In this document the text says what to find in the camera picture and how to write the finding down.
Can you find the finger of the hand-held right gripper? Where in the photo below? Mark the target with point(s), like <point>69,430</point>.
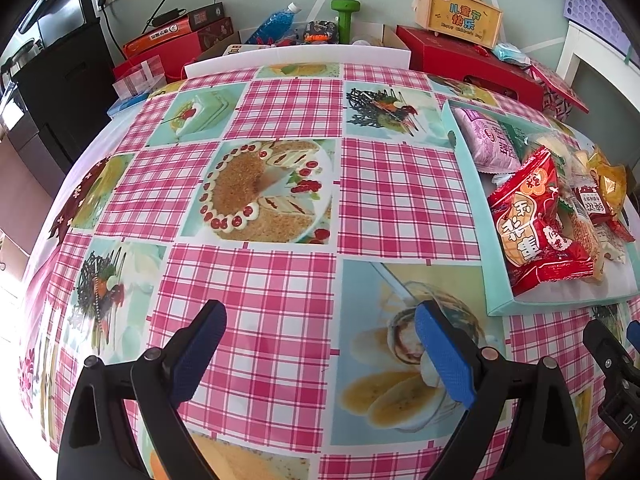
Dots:
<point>634,335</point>
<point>607,355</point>

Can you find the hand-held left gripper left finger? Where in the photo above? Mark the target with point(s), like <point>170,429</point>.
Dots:
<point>200,355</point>

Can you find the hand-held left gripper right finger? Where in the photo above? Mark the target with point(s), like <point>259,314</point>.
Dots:
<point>445,355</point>

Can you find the orange beige snack packet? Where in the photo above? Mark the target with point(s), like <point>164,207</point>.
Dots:
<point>585,235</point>

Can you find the red snack packet white label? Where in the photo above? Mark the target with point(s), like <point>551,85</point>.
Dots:
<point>595,205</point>

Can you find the large red snack packet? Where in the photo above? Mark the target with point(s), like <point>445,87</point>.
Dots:
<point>535,230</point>

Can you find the teal-rimmed white tray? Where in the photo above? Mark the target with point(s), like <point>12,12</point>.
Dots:
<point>475,210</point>

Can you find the pink swiss roll packet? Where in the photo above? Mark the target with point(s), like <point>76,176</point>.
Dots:
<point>487,142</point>

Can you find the pink checkered printed tablecloth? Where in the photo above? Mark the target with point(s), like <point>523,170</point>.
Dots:
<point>280,310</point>

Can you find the light blue packet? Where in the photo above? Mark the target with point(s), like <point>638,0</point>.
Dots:
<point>122,105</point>

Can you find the red patterned octagonal box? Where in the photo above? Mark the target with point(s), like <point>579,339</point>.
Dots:
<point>555,80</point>

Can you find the small red clear-lid box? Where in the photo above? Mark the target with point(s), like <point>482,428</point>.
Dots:
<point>137,75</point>

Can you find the white shelf unit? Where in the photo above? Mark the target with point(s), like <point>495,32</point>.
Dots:
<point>595,45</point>

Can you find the black cabinet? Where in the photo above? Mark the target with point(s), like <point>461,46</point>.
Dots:
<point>65,85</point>

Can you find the red gift box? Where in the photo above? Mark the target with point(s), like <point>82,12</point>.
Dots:
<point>450,52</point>

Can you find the red wrapped candy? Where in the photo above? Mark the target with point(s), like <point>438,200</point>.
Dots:
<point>481,51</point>

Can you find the blue wet wipes pack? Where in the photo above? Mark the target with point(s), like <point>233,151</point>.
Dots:
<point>510,54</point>

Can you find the white printed carton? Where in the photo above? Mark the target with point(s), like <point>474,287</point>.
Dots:
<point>240,50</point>

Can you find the red flat box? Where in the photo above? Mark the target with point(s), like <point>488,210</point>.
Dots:
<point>155,37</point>

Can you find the purple perforated basket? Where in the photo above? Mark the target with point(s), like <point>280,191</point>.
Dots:
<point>590,0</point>

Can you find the black power adapter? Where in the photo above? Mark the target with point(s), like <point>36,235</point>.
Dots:
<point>167,16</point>

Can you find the blue liquid bottle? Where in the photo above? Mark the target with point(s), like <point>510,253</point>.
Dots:
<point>275,22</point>

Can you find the camouflage toy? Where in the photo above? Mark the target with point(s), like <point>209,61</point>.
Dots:
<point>322,27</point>

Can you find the green dumbbell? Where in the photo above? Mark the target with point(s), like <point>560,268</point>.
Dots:
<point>345,15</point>

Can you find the grey metal appliance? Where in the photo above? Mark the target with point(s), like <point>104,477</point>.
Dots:
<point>55,15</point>

